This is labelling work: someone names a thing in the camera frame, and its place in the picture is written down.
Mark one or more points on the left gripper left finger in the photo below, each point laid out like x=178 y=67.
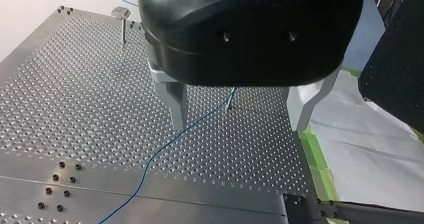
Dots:
x=176 y=100

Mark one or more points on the metal post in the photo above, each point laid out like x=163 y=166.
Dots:
x=123 y=30
x=229 y=104

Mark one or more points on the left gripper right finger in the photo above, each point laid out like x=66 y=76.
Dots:
x=301 y=107

